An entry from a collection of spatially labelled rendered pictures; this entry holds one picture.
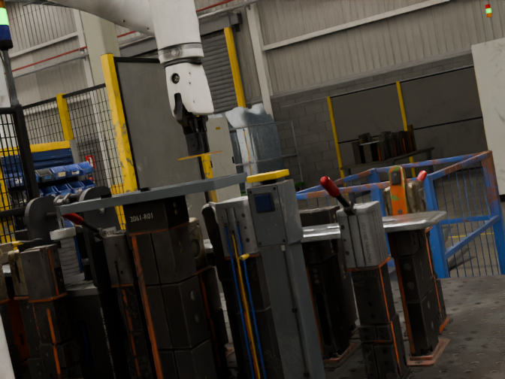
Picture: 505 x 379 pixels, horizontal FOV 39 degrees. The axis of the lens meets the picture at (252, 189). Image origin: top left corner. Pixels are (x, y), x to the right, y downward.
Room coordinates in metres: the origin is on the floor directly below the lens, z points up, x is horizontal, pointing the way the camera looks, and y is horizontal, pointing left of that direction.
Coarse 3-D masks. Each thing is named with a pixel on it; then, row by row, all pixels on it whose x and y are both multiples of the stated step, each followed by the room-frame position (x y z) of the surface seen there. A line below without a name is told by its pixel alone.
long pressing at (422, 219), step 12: (396, 216) 1.62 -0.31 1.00; (408, 216) 1.58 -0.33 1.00; (420, 216) 1.54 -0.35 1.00; (432, 216) 1.51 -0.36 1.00; (444, 216) 1.54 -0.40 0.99; (312, 228) 1.68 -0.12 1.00; (324, 228) 1.64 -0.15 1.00; (384, 228) 1.47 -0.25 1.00; (396, 228) 1.46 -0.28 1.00; (408, 228) 1.45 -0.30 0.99; (420, 228) 1.44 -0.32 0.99; (204, 240) 1.85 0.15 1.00; (312, 240) 1.55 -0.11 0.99
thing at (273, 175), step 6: (258, 174) 1.30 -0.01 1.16; (264, 174) 1.28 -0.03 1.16; (270, 174) 1.28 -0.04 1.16; (276, 174) 1.27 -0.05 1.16; (282, 174) 1.30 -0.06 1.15; (288, 174) 1.32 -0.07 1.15; (252, 180) 1.29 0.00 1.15; (258, 180) 1.29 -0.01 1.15; (264, 180) 1.30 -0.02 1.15; (270, 180) 1.30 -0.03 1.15
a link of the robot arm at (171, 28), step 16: (160, 0) 1.34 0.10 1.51; (176, 0) 1.34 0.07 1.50; (192, 0) 1.37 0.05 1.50; (160, 16) 1.35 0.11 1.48; (176, 16) 1.34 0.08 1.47; (192, 16) 1.36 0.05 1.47; (160, 32) 1.35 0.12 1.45; (176, 32) 1.34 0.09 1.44; (192, 32) 1.35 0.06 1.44; (160, 48) 1.36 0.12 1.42
